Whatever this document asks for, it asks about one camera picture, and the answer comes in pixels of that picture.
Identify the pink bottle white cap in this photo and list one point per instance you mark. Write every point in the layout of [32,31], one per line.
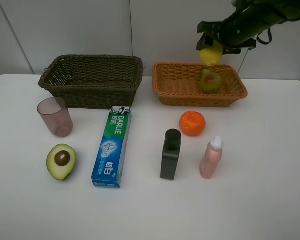
[212,157]

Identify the orange tangerine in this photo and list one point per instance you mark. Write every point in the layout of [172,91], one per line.
[192,123]

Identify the translucent pink plastic cup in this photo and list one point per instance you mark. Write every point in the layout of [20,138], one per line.
[56,116]

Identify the yellow lemon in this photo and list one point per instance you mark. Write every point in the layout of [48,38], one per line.
[211,55]

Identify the orange wicker basket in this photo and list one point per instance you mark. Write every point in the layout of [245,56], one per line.
[179,84]

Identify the halved avocado with pit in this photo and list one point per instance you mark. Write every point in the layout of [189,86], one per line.
[61,161]

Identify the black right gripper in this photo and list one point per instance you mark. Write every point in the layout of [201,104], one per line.
[237,31]

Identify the black rectangular bottle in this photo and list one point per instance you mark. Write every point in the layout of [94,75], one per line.
[170,154]

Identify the green blue toothpaste box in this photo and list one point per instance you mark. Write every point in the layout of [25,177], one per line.
[109,164]

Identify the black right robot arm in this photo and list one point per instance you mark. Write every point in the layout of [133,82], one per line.
[283,11]

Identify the dark brown wicker basket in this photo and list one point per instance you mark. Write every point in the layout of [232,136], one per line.
[97,82]

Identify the green red pear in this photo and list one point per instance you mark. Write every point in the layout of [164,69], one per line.
[210,82]

